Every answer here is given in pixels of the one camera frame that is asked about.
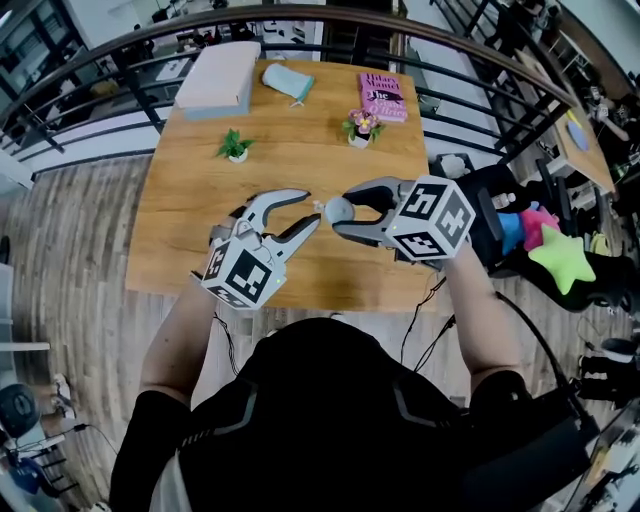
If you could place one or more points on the black bin with white paper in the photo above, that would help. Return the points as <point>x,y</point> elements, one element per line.
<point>452,162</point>

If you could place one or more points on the flat pink box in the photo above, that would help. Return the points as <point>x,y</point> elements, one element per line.
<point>220,75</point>

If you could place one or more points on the pink flower potted plant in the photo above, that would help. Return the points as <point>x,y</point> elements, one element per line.
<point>362,127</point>

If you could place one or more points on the blue pillow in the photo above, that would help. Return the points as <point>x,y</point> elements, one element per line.
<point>510,230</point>

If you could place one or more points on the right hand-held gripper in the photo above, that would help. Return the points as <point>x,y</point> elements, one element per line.
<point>430,220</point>

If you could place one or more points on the black pack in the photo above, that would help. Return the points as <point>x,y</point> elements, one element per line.
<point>535,450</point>

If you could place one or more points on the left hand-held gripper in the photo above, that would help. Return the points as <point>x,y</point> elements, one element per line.
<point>245,270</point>

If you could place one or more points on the green star pillow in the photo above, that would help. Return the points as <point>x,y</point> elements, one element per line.
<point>562,260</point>

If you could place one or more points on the small green potted plant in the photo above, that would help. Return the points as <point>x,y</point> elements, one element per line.
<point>235,147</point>

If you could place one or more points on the person's left forearm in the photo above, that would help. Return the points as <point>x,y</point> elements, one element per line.
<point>175,340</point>

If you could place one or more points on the flat pale blue box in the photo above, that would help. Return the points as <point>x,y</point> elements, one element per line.
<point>215,114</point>

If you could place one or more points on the clear plastic bottle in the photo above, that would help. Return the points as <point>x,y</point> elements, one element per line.
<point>502,200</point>

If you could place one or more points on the round pale blue tape measure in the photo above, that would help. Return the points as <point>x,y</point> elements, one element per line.
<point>340,210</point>

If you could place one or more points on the person's right forearm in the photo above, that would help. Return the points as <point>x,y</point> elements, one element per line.
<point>480,320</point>

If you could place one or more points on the pink book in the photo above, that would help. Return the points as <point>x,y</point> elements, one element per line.
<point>382,97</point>

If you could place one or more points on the small wooden side table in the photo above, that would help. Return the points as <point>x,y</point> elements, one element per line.
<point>585,160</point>

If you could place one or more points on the wooden table with white legs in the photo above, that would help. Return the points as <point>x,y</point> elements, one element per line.
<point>200,200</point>

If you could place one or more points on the person's right white shoe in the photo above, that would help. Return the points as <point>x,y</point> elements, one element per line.
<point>337,316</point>

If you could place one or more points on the pink pillow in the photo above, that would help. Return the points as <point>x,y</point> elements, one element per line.
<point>537,225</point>

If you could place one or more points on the black railing with wooden handrail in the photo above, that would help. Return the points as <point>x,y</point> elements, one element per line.
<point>320,14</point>

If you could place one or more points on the person's black shirt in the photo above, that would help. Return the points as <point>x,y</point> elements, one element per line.
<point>320,415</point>

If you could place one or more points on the round blue disc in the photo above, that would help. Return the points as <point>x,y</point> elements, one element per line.
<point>578,136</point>

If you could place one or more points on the black office chair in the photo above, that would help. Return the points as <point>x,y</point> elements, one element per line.
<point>480,190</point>

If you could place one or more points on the round black device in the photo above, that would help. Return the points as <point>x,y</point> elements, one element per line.
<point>17,407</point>

